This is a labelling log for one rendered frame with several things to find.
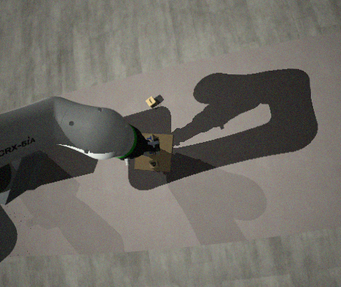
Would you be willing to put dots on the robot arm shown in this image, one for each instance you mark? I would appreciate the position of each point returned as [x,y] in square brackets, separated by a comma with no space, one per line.
[98,132]

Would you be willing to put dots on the tan mat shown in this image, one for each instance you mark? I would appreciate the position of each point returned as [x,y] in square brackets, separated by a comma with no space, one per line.
[164,157]

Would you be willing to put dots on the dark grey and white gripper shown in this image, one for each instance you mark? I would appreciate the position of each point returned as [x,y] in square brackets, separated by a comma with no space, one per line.
[150,147]

